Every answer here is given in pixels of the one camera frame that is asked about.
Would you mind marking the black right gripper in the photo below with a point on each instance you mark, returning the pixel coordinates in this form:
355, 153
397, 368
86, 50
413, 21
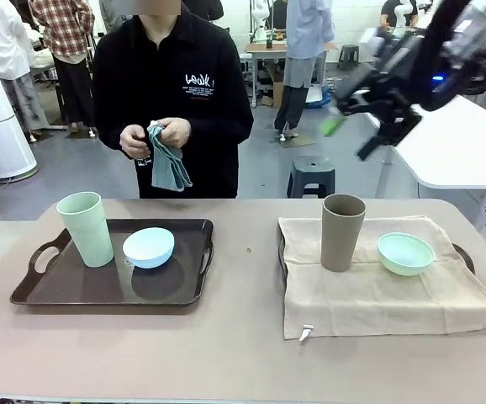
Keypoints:
403, 71

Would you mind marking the brown tall cup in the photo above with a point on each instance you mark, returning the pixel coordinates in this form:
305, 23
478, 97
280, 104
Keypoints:
340, 240

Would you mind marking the mint green bowl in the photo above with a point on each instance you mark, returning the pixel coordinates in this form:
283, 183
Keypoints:
407, 256

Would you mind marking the beige cloth mat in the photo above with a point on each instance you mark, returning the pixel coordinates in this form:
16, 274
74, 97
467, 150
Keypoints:
373, 303

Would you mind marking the teal cloth mat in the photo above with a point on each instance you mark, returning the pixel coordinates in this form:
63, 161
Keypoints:
167, 168

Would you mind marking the person's right forearm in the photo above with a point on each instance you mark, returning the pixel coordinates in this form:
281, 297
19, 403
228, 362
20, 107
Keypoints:
110, 139

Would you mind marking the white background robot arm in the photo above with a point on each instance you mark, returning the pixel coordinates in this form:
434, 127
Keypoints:
262, 21

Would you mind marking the person's left forearm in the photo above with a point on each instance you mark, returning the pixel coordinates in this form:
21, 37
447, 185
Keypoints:
218, 134

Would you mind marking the person's right hand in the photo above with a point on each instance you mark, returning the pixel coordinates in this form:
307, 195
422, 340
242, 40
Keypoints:
133, 141

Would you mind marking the person's left hand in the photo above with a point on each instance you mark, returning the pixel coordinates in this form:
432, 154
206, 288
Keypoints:
175, 132

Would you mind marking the grey plastic stool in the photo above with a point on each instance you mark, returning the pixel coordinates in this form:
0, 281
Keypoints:
310, 177

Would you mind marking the black background stool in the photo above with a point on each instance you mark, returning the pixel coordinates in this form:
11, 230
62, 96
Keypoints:
348, 56

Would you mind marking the bystander in white shirt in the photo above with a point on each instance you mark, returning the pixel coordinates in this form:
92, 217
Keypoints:
3, 46

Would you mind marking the cardboard box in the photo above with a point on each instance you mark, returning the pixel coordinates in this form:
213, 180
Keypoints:
273, 86

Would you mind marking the bystander in light blue shirt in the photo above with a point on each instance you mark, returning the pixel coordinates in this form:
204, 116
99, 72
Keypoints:
306, 42

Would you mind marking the distant worker in black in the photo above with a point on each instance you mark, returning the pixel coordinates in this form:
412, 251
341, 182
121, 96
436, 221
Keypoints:
396, 12

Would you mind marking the bystander in plaid shirt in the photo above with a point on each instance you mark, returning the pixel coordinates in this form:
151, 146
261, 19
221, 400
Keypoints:
64, 42

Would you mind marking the wooden background table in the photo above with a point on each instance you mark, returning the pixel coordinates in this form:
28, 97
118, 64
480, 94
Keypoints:
268, 48

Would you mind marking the pale green tall cup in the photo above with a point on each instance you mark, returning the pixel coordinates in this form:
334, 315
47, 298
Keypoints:
89, 231

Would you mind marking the person in black shirt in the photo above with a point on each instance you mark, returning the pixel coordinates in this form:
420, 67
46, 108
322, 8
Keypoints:
171, 63

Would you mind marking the light blue bowl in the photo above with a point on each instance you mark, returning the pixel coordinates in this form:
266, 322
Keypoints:
148, 252

